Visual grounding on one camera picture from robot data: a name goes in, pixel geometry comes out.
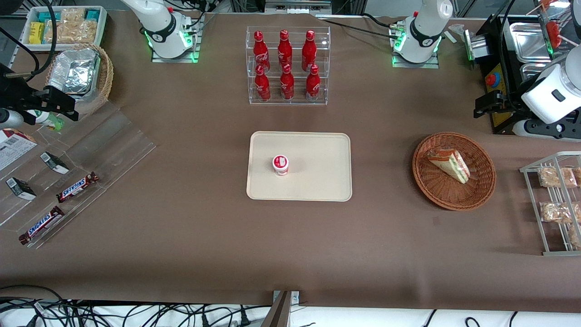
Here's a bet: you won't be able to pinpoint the beige plastic tray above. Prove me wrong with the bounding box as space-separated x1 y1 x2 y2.
246 131 353 202

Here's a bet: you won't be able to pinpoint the small black white box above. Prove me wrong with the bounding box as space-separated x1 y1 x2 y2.
5 177 37 201
40 152 70 174

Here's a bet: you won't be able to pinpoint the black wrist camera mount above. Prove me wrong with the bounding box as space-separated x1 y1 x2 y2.
0 64 41 112

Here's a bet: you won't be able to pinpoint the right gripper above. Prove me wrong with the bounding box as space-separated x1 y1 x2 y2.
0 86 79 129

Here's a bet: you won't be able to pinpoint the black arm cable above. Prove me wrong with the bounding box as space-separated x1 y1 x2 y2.
498 0 520 112

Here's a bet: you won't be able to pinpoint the steel pan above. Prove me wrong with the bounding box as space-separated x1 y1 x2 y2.
520 64 556 84
509 22 552 63

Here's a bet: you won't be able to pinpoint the clear acrylic stepped display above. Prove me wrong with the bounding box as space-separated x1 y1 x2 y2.
0 102 157 249

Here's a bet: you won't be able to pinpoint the metal bracket post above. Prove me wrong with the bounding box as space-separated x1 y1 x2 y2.
262 291 300 327

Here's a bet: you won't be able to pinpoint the tan wicker basket with foil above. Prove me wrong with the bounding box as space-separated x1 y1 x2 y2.
45 43 114 116

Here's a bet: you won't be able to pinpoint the triangle sandwich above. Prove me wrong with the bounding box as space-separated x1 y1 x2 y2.
427 147 470 184

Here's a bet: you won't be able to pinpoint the thick black looped cable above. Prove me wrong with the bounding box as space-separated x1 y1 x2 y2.
0 0 59 83

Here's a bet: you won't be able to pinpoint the grey metal wire rack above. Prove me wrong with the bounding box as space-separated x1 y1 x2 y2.
520 151 581 256

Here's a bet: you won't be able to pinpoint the black table cable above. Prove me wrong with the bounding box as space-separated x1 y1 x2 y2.
318 13 402 36

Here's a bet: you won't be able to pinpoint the green white small bottle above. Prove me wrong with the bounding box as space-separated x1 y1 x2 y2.
25 109 65 131

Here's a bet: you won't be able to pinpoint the tangled black cables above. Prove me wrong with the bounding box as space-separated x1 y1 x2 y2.
0 285 273 327

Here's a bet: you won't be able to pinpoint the clear bag of brown snacks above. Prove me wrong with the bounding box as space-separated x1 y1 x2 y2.
44 8 98 45

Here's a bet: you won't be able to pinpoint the round brown wicker basket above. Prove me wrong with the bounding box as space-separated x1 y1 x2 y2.
412 132 497 211

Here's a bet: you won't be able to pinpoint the black food warmer machine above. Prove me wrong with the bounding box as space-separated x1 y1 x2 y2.
474 14 581 134

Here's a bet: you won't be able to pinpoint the brown table cover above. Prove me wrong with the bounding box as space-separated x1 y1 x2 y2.
0 10 581 314

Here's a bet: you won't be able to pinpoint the aluminium foil container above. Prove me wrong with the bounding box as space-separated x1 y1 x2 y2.
48 49 100 95

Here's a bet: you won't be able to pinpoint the clear acrylic bottle rack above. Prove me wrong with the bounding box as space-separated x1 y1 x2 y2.
246 26 331 106

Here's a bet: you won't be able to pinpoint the silver box with green light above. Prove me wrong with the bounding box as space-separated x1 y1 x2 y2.
463 30 488 62

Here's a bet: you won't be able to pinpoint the printed white carton box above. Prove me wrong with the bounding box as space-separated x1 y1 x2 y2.
0 129 38 172

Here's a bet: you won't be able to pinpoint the white plastic bin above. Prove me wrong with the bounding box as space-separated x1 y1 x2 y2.
20 6 108 51

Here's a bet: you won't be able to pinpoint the snickers chocolate bar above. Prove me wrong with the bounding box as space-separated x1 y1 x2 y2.
56 172 99 203
19 206 65 245

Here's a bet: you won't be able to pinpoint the red cola bottle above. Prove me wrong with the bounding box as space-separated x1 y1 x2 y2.
302 30 317 72
280 64 295 100
253 30 270 73
306 64 321 101
278 30 293 69
255 64 271 102

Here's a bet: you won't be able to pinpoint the red food on skewer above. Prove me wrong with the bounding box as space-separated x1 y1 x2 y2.
545 20 563 48

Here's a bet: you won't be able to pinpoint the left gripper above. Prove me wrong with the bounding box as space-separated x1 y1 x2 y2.
474 92 581 139

